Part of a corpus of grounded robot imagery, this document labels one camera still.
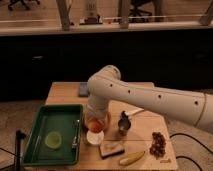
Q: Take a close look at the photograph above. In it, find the metal measuring cup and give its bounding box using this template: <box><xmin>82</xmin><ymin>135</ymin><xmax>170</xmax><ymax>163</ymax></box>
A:
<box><xmin>118</xmin><ymin>118</ymin><xmax>131</xmax><ymax>135</ymax></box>

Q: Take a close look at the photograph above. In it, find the green plastic tray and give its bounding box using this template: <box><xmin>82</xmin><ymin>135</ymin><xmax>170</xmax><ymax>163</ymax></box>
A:
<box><xmin>22</xmin><ymin>104</ymin><xmax>83</xmax><ymax>167</ymax></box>

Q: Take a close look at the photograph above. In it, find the black stand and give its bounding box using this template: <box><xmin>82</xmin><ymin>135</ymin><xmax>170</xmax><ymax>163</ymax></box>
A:
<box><xmin>14</xmin><ymin>130</ymin><xmax>26</xmax><ymax>171</ymax></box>

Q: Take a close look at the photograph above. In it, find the white-handled utensil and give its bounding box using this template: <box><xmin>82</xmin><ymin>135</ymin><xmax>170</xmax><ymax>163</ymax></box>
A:
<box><xmin>121</xmin><ymin>108</ymin><xmax>145</xmax><ymax>118</ymax></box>

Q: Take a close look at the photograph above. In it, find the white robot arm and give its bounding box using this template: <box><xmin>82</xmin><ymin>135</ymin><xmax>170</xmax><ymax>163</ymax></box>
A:
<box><xmin>87</xmin><ymin>65</ymin><xmax>213</xmax><ymax>134</ymax></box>

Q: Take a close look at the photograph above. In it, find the white paper cup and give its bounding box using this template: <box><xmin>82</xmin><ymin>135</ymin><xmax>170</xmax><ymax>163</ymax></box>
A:
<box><xmin>86</xmin><ymin>131</ymin><xmax>104</xmax><ymax>145</ymax></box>

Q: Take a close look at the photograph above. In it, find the blue-grey rectangular sponge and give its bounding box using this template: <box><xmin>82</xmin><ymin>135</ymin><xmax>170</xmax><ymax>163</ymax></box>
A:
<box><xmin>78</xmin><ymin>82</ymin><xmax>89</xmax><ymax>97</ymax></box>

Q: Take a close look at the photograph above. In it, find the brown wooden block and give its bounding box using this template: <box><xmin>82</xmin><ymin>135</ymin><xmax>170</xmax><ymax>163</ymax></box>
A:
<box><xmin>99</xmin><ymin>141</ymin><xmax>125</xmax><ymax>159</ymax></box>

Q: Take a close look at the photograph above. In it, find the green round lid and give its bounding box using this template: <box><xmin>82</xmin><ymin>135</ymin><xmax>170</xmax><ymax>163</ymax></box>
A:
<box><xmin>44</xmin><ymin>131</ymin><xmax>62</xmax><ymax>149</ymax></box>

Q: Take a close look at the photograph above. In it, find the red orange apple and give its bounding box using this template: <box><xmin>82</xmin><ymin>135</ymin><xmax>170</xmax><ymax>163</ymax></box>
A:
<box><xmin>89</xmin><ymin>121</ymin><xmax>103</xmax><ymax>133</ymax></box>

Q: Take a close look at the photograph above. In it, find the metal fork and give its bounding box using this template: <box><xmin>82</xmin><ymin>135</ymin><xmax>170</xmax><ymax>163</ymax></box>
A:
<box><xmin>72</xmin><ymin>120</ymin><xmax>80</xmax><ymax>149</ymax></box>

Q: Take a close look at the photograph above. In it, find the yellow banana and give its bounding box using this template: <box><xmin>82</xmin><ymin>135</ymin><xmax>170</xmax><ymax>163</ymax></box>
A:
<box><xmin>119</xmin><ymin>151</ymin><xmax>145</xmax><ymax>166</ymax></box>

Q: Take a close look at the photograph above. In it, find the bunch of dark grapes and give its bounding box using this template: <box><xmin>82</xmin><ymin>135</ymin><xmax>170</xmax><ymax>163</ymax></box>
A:
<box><xmin>149</xmin><ymin>132</ymin><xmax>166</xmax><ymax>158</ymax></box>

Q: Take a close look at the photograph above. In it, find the black cable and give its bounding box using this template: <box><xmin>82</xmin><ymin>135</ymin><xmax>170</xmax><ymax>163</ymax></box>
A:
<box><xmin>169</xmin><ymin>132</ymin><xmax>213</xmax><ymax>171</ymax></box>

